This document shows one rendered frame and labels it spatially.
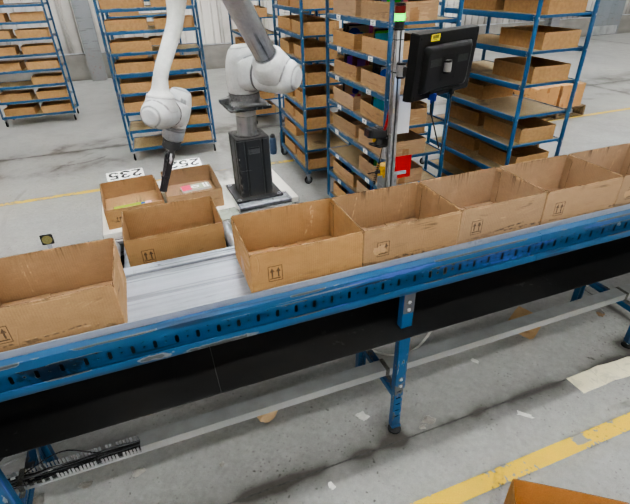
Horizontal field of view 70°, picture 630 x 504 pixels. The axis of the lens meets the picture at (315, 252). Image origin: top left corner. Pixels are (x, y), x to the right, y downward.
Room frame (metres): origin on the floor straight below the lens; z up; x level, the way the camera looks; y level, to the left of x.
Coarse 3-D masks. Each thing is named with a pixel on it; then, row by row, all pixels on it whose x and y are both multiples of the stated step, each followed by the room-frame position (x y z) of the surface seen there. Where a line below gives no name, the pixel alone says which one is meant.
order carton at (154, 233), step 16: (144, 208) 1.81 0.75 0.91; (160, 208) 1.84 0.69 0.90; (176, 208) 1.86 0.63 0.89; (192, 208) 1.89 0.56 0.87; (208, 208) 1.91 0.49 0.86; (128, 224) 1.78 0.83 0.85; (144, 224) 1.81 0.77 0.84; (160, 224) 1.83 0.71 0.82; (176, 224) 1.86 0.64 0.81; (192, 224) 1.88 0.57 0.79; (208, 224) 1.91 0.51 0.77; (128, 240) 1.52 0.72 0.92; (144, 240) 1.54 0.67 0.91; (160, 240) 1.56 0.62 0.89; (176, 240) 1.58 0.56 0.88; (192, 240) 1.60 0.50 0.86; (208, 240) 1.62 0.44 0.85; (224, 240) 1.65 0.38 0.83; (128, 256) 1.51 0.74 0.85; (144, 256) 1.53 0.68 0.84; (160, 256) 1.55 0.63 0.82; (176, 256) 1.57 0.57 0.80
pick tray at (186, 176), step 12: (180, 168) 2.46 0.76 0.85; (192, 168) 2.48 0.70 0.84; (204, 168) 2.51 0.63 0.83; (180, 180) 2.46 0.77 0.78; (192, 180) 2.48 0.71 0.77; (204, 180) 2.49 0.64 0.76; (216, 180) 2.32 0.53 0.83; (168, 192) 2.33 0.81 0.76; (180, 192) 2.33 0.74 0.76; (192, 192) 2.32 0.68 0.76; (204, 192) 2.13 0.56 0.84; (216, 192) 2.15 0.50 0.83; (216, 204) 2.15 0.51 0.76
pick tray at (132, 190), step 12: (120, 180) 2.31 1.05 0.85; (132, 180) 2.34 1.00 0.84; (144, 180) 2.36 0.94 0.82; (108, 192) 2.28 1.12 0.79; (120, 192) 2.31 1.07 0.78; (132, 192) 2.33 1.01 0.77; (144, 192) 2.34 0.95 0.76; (156, 192) 2.34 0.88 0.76; (108, 204) 2.20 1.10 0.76; (120, 204) 2.19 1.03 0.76; (144, 204) 2.00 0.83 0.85; (156, 204) 2.02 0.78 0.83; (108, 216) 1.93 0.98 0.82; (120, 216) 1.95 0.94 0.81
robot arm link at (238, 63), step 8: (232, 48) 2.29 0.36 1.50; (240, 48) 2.28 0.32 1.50; (248, 48) 2.29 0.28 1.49; (232, 56) 2.27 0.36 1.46; (240, 56) 2.26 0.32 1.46; (248, 56) 2.27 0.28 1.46; (232, 64) 2.27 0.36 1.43; (240, 64) 2.25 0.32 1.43; (248, 64) 2.24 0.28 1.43; (232, 72) 2.27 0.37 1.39; (240, 72) 2.25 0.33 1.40; (248, 72) 2.23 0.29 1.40; (232, 80) 2.27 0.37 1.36; (240, 80) 2.25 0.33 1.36; (248, 80) 2.23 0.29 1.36; (232, 88) 2.28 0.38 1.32; (240, 88) 2.26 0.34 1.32; (248, 88) 2.25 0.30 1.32
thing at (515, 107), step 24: (600, 0) 3.11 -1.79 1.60; (480, 48) 3.38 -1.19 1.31; (504, 48) 3.17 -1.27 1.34; (528, 48) 3.14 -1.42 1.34; (576, 48) 3.11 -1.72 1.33; (480, 72) 3.47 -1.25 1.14; (576, 72) 3.12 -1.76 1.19; (456, 96) 3.62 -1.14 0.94; (456, 120) 3.66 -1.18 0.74; (456, 144) 3.65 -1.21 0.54; (504, 144) 3.02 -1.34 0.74; (528, 144) 3.04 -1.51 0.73; (456, 168) 3.62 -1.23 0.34
